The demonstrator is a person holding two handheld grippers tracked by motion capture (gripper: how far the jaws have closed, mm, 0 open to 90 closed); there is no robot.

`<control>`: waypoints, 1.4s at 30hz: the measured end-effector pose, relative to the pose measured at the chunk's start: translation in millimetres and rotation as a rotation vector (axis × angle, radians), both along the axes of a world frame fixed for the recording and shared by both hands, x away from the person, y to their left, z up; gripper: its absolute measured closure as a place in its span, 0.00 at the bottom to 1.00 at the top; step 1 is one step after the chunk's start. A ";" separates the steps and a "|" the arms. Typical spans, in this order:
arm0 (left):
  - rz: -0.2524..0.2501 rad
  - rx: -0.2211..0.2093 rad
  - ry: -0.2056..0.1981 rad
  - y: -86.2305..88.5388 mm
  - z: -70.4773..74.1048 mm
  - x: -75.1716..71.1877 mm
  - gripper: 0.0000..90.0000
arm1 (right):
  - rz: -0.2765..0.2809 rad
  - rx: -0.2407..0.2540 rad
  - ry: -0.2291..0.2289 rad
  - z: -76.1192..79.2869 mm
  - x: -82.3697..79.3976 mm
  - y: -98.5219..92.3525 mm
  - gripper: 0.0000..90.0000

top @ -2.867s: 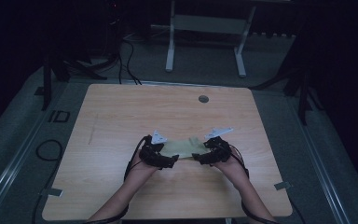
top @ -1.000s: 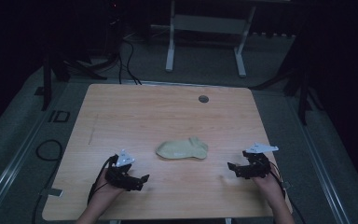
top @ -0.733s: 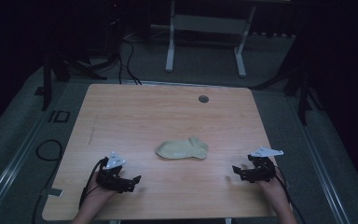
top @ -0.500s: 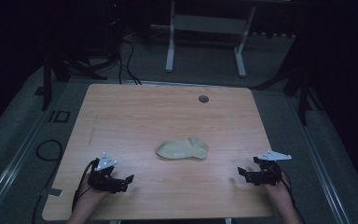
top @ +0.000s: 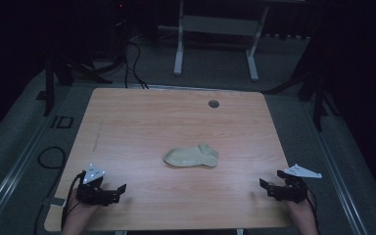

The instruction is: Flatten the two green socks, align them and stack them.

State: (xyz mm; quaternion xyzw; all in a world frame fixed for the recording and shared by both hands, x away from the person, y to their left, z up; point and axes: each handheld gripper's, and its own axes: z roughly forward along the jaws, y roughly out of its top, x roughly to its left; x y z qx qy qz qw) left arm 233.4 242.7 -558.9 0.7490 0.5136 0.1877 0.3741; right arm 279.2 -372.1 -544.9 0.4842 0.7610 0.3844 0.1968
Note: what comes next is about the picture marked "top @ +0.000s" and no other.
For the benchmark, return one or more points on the grey tape strip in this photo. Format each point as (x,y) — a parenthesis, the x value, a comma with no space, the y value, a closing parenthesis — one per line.
(54,201)

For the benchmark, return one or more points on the person's right hand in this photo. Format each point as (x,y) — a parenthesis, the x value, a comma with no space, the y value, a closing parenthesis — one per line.
(303,217)

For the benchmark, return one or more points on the white metal table frame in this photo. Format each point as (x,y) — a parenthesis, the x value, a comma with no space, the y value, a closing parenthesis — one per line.
(220,25)

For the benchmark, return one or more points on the metal floor rail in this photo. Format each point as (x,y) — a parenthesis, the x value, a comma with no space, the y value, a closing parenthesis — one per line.
(176,87)
(339,182)
(9,182)

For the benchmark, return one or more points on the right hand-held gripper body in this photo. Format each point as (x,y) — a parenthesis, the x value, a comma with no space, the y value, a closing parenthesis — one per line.
(290,191)

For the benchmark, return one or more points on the grey round table grommet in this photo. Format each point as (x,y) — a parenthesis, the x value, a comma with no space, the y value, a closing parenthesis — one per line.
(213,103)

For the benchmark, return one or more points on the pale green sock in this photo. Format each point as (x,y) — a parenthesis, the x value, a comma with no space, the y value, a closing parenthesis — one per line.
(191,156)

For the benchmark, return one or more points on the black stand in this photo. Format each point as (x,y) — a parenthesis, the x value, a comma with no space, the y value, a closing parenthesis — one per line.
(318,104)
(49,91)

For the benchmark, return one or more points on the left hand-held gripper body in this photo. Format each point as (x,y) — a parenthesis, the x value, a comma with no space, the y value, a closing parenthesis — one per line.
(93,192)

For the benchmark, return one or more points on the person's left hand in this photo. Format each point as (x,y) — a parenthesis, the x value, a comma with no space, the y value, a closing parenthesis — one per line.
(78,215)

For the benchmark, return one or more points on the grey table leg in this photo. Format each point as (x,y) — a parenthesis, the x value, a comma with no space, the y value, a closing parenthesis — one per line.
(120,232)
(240,232)

